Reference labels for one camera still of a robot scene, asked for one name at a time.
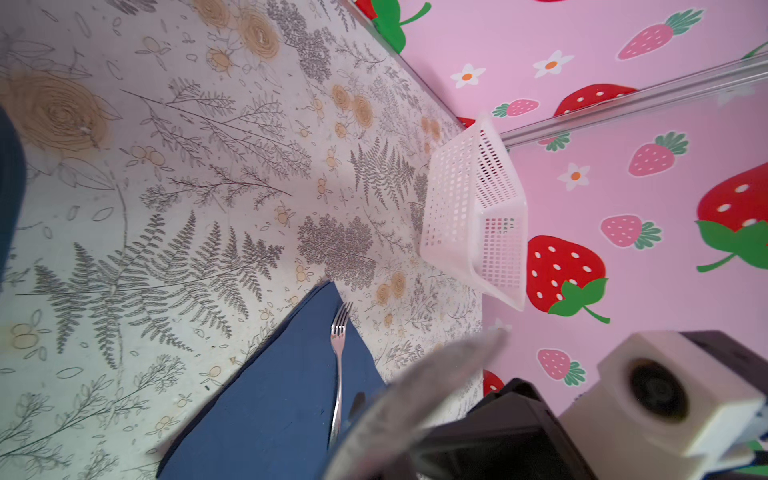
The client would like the white plastic basket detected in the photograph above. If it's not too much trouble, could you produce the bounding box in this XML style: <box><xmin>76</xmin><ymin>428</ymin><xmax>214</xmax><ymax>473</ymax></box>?
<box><xmin>419</xmin><ymin>117</ymin><xmax>528</xmax><ymax>311</ymax></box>

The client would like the silver knife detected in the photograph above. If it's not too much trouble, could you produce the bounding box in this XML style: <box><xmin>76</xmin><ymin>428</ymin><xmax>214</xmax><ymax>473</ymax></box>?
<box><xmin>321</xmin><ymin>330</ymin><xmax>508</xmax><ymax>479</ymax></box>

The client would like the blue paper napkin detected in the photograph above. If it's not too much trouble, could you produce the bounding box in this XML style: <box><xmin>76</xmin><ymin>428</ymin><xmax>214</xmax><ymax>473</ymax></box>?
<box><xmin>156</xmin><ymin>282</ymin><xmax>385</xmax><ymax>479</ymax></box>

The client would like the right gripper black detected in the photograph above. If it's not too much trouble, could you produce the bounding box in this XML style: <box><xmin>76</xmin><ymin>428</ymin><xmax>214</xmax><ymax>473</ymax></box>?
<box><xmin>413</xmin><ymin>378</ymin><xmax>594</xmax><ymax>479</ymax></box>

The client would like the aluminium corner post right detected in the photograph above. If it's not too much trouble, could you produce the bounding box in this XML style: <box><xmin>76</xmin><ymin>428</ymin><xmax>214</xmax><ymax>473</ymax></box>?
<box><xmin>500</xmin><ymin>52</ymin><xmax>767</xmax><ymax>148</ymax></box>

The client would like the dark teal plastic bin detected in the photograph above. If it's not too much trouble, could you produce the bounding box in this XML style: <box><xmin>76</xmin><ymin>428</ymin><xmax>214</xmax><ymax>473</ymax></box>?
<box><xmin>0</xmin><ymin>108</ymin><xmax>27</xmax><ymax>280</ymax></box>

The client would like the silver fork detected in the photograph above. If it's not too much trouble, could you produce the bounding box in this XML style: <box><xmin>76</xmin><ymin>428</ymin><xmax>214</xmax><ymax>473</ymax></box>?
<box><xmin>328</xmin><ymin>302</ymin><xmax>353</xmax><ymax>449</ymax></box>

